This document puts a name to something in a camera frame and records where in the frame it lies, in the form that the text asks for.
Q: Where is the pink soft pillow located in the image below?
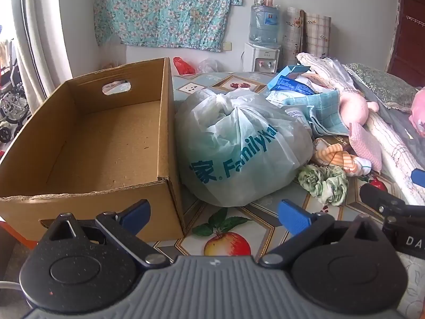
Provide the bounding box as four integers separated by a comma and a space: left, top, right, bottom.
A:
409, 86, 425, 127

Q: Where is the white curtain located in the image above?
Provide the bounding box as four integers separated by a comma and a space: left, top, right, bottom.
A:
9, 0, 74, 98

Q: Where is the dark red door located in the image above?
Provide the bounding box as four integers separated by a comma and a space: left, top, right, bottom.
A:
387, 0, 425, 89

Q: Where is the blue checked towel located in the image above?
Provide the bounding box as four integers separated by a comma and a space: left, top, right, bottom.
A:
280, 90, 350, 137

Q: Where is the pink knit cloth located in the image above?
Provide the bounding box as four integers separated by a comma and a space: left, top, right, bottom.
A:
348, 122, 383, 172

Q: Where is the red plastic bag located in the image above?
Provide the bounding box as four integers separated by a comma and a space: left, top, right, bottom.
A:
173, 56, 196, 75

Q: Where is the blue printed packet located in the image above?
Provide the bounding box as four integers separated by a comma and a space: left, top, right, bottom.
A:
268, 75, 317, 96

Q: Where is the blue water jug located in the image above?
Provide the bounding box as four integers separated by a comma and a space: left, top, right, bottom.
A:
249, 3, 281, 49

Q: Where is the brown cardboard box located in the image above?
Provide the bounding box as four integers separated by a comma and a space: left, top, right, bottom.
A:
0, 57, 186, 243

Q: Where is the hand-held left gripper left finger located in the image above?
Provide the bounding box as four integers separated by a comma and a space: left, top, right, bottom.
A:
40, 199, 171, 270

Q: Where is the orange striped sock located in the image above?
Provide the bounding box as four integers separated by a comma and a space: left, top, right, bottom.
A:
313, 137, 373, 177

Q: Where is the green fabric scrunchie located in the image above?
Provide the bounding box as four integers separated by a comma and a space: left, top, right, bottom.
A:
297, 164, 349, 207

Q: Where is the teal floral wall cloth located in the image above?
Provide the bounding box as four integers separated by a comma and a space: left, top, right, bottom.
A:
94, 0, 244, 53

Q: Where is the checked patterned roll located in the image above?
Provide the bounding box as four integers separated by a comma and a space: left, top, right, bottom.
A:
300, 11, 332, 58

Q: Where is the pink plush toy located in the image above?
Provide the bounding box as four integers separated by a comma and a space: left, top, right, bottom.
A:
339, 91, 380, 131

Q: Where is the blue cardboard carton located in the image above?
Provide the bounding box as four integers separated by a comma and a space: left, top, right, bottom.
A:
267, 65, 313, 91

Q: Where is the white printed plastic bag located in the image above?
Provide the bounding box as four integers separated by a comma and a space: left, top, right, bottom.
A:
174, 88, 314, 207

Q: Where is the grey blanket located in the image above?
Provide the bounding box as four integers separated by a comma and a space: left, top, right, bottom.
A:
352, 80, 425, 171

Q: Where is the green patterned pillow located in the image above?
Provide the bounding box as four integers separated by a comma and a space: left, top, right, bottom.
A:
345, 62, 419, 111

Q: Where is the white floral quilt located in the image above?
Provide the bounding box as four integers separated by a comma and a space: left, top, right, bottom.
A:
296, 52, 425, 205

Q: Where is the floral patterned roll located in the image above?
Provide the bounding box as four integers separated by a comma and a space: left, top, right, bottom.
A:
282, 7, 305, 67

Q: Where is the clear plastic bag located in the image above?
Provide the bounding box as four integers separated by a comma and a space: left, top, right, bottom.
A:
197, 58, 220, 74

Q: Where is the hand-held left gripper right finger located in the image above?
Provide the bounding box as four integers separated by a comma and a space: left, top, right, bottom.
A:
259, 199, 387, 268

